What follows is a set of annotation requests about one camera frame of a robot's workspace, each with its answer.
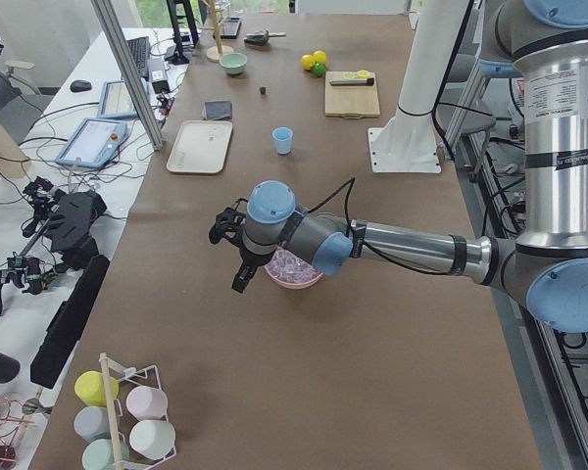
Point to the light blue plastic cup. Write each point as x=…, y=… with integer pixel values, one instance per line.
x=283, y=140

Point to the yellow cup in rack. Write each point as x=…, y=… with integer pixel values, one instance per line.
x=89, y=388

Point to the teach pendant rear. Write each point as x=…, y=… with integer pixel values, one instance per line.
x=115, y=102

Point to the dark grey folded cloth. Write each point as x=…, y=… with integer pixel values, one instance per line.
x=217, y=110

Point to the black rectangular tray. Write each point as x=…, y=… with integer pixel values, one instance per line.
x=230, y=27

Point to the long black bar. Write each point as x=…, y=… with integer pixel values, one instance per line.
x=67, y=326

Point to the yellow lemon rear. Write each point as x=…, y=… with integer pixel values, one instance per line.
x=320, y=57

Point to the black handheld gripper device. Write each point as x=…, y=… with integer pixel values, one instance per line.
x=65, y=219

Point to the black computer mouse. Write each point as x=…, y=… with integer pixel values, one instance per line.
x=80, y=85

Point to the mint cup in rack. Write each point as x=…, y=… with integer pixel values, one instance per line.
x=99, y=455

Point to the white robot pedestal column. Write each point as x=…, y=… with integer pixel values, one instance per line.
x=407, y=142

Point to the black keyboard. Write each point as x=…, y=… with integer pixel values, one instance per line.
x=139, y=49

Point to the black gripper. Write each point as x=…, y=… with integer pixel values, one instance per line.
x=248, y=258

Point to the teach pendant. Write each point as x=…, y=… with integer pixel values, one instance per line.
x=115, y=102
x=93, y=144

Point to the wooden cutting board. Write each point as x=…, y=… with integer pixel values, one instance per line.
x=350, y=101

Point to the mint green bowl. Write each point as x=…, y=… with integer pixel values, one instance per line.
x=234, y=63

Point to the cream rabbit tray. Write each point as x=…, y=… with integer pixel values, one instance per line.
x=200, y=147

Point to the pink bowl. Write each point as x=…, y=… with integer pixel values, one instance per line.
x=299, y=280

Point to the pile of clear ice cubes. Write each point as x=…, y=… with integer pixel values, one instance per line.
x=289, y=267

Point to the teach pendant front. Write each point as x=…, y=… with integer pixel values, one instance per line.
x=93, y=144

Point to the green lime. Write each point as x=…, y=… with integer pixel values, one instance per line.
x=319, y=70

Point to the yellow lemon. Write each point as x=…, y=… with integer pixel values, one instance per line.
x=307, y=62
x=320, y=57

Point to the yellow lemon front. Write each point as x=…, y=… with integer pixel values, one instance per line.
x=307, y=62

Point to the steel ice scoop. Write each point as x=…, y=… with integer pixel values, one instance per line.
x=262, y=37

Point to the pink cup in rack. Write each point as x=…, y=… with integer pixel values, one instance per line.
x=147, y=403

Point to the grey cup in rack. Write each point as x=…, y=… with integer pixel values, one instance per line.
x=92, y=424

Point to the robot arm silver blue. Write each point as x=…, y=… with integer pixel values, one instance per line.
x=545, y=268

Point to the wooden mug tree stand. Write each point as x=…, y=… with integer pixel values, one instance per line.
x=215, y=53

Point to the aluminium frame post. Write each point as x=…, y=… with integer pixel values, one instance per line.
x=113, y=30

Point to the white cup in rack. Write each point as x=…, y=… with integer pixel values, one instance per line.
x=153, y=439

